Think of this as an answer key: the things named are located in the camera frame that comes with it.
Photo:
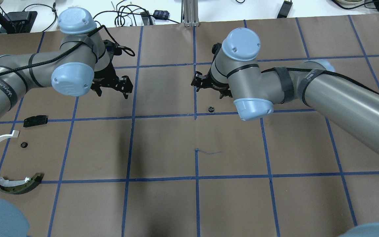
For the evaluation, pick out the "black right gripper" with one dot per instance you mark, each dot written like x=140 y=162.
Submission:
x=212 y=83

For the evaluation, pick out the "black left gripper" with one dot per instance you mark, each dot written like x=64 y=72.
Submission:
x=105 y=76

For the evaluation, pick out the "small black bearing gear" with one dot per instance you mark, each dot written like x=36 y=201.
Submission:
x=24 y=145

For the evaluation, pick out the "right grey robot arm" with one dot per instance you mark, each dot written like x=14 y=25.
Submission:
x=235 y=73

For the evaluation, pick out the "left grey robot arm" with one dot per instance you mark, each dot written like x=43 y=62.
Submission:
x=82 y=63

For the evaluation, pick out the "blue patterned small box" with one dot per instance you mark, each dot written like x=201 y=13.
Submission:
x=161 y=15

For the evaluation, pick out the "black power adapter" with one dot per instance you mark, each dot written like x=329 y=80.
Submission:
x=285 y=9

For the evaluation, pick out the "olive green brake shoe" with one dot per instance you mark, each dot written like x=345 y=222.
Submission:
x=20 y=187

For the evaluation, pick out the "aluminium frame post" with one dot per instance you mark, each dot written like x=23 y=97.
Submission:
x=190 y=16

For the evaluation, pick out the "small black plastic bracket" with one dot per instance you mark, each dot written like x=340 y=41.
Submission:
x=35 y=121

